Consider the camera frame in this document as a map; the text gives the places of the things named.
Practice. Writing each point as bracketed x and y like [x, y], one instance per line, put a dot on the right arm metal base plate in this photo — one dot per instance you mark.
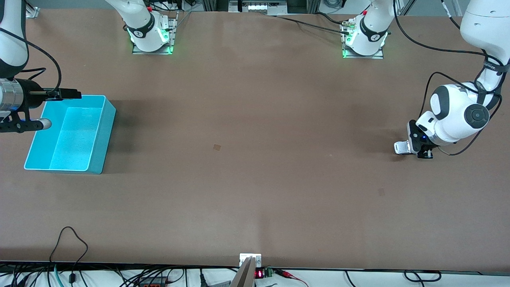
[172, 36]

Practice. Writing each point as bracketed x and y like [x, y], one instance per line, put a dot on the red digit display module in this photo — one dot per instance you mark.
[259, 274]

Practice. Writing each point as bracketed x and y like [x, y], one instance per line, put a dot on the white jeep toy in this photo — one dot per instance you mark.
[401, 148]

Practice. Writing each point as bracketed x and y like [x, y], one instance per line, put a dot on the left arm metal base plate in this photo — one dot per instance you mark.
[376, 56]

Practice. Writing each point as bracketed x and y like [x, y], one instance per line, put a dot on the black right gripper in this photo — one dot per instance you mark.
[32, 97]

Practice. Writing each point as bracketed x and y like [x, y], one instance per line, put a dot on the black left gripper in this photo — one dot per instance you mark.
[424, 151]

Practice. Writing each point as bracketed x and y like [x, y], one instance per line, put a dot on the red clip lead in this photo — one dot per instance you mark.
[287, 274]

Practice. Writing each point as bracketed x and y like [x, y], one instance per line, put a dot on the aluminium frame rack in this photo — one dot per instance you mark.
[259, 6]

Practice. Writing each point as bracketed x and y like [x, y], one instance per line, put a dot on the small metal corner bracket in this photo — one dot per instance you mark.
[32, 12]

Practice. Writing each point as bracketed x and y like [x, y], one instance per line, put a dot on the blue plastic bin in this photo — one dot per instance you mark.
[71, 135]

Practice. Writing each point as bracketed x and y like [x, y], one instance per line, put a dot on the grey camera pole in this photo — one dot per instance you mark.
[244, 277]

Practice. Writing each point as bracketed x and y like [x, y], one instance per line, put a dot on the white mounting bracket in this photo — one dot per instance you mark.
[250, 257]

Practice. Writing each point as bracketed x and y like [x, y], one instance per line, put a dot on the green terminal block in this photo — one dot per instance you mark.
[269, 272]

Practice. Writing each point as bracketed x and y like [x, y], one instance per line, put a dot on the power strip red switches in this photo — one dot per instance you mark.
[153, 284]

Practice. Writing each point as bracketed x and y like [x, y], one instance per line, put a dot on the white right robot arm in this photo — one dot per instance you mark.
[12, 40]

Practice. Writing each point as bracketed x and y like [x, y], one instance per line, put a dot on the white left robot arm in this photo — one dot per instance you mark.
[458, 115]

